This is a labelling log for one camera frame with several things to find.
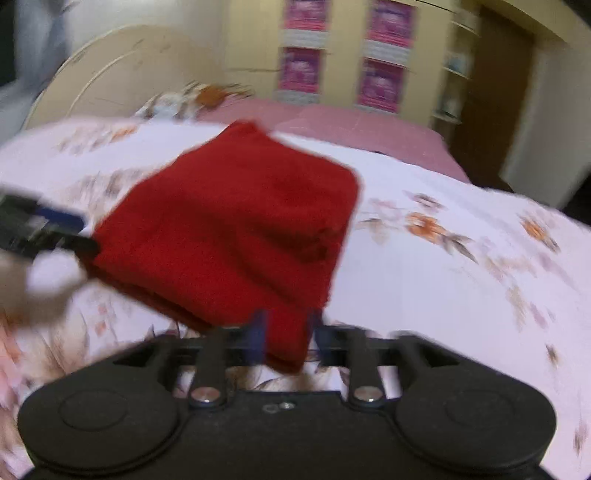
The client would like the red knit garment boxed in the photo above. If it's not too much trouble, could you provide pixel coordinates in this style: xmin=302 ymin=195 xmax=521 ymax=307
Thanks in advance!
xmin=83 ymin=121 xmax=360 ymax=373

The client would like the person left hand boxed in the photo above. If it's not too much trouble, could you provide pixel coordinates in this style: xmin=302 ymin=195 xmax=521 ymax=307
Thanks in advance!
xmin=1 ymin=253 xmax=87 ymax=328

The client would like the floral white bed quilt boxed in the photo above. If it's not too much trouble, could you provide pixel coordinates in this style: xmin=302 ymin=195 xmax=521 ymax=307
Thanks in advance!
xmin=1 ymin=119 xmax=590 ymax=479

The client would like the cream wooden headboard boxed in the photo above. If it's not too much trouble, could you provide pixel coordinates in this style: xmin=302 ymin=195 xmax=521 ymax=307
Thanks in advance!
xmin=23 ymin=25 xmax=223 ymax=130

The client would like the patterned white brown pillow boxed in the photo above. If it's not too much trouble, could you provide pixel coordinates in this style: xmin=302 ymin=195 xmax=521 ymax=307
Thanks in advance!
xmin=134 ymin=82 xmax=206 ymax=121

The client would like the grey blue curtain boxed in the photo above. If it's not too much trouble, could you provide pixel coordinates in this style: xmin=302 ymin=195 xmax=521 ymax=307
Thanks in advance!
xmin=1 ymin=1 xmax=75 ymax=93

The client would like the orange striped pillow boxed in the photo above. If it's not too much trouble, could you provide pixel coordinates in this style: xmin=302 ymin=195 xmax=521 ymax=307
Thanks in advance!
xmin=195 ymin=85 xmax=229 ymax=110

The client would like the pink bed sheet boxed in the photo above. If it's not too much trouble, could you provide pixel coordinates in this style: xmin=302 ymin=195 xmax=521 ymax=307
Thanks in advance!
xmin=197 ymin=98 xmax=469 ymax=183

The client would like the lower right pink poster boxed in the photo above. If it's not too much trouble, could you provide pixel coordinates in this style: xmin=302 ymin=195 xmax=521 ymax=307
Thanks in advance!
xmin=358 ymin=59 xmax=406 ymax=114

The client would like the pink poster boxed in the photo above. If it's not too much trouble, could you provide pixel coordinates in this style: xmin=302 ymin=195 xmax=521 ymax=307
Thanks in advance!
xmin=367 ymin=0 xmax=416 ymax=47
xmin=279 ymin=47 xmax=322 ymax=94
xmin=358 ymin=59 xmax=406 ymax=114
xmin=283 ymin=0 xmax=331 ymax=31

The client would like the lower left pink poster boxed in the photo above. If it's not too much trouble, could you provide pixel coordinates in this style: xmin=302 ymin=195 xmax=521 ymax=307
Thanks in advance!
xmin=279 ymin=47 xmax=322 ymax=94

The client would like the cream built-in wardrobe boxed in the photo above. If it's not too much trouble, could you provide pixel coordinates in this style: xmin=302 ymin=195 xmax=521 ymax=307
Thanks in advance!
xmin=223 ymin=1 xmax=460 ymax=127

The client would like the upper left pink poster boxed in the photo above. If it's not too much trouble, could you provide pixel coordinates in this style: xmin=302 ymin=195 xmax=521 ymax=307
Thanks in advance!
xmin=283 ymin=0 xmax=331 ymax=31

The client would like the brown wooden door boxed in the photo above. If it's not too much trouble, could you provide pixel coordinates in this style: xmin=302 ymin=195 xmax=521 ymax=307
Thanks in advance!
xmin=450 ymin=7 xmax=535 ymax=192

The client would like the upper right pink poster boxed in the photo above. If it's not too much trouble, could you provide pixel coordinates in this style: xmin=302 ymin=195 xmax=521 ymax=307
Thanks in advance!
xmin=367 ymin=0 xmax=416 ymax=47

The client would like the cream corner shelf unit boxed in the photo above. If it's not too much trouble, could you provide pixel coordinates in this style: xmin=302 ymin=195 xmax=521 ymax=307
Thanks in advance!
xmin=432 ymin=1 xmax=481 ymax=144

